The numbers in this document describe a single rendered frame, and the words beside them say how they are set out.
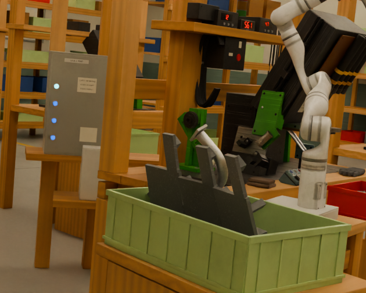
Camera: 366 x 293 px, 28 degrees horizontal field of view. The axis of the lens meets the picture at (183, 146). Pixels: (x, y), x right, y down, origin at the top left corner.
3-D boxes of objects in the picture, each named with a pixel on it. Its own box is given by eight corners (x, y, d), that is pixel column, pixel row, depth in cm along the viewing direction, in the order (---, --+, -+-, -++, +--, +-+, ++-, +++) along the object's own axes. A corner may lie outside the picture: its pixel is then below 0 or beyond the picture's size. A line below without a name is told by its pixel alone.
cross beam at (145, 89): (280, 102, 413) (282, 86, 412) (119, 98, 313) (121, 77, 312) (272, 102, 416) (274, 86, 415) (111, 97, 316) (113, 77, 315)
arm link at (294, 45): (282, 42, 303) (300, 32, 300) (312, 99, 304) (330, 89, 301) (277, 44, 295) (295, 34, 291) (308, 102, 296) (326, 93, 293)
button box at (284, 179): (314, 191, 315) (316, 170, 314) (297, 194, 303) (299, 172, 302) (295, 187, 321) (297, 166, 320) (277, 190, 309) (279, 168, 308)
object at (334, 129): (340, 134, 337) (340, 128, 336) (323, 135, 324) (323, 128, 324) (269, 124, 361) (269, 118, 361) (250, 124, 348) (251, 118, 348)
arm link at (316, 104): (302, 113, 283) (327, 115, 282) (298, 144, 260) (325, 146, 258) (304, 91, 279) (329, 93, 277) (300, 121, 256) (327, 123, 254)
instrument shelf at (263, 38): (300, 46, 381) (301, 39, 381) (193, 31, 312) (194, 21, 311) (260, 43, 397) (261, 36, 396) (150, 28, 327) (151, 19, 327)
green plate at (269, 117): (281, 141, 331) (292, 97, 333) (272, 137, 325) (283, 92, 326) (260, 138, 339) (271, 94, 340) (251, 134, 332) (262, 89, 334)
